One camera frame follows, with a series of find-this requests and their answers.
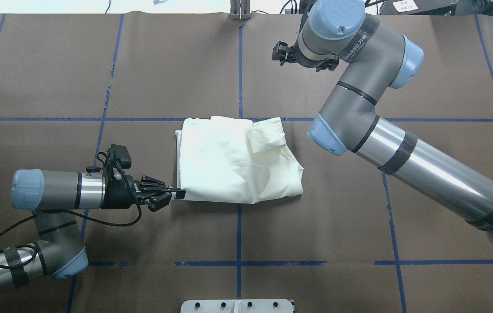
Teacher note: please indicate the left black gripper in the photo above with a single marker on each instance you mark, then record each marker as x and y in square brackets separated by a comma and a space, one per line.
[120, 192]

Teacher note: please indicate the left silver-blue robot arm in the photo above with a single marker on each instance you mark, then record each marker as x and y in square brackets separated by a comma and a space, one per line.
[102, 194]

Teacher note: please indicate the cream long-sleeve cat shirt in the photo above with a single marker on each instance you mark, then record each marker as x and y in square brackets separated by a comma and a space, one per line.
[230, 160]

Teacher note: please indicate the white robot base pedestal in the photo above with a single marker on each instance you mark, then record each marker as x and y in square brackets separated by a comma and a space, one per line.
[238, 306]

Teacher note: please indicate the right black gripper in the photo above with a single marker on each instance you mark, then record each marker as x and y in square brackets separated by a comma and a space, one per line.
[284, 54]

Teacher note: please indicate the black box with label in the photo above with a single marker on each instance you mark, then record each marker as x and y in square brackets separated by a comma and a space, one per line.
[419, 7]

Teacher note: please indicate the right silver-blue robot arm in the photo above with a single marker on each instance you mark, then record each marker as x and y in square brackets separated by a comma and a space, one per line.
[378, 58]

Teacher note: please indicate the aluminium frame post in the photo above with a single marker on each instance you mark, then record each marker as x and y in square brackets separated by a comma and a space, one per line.
[240, 10]

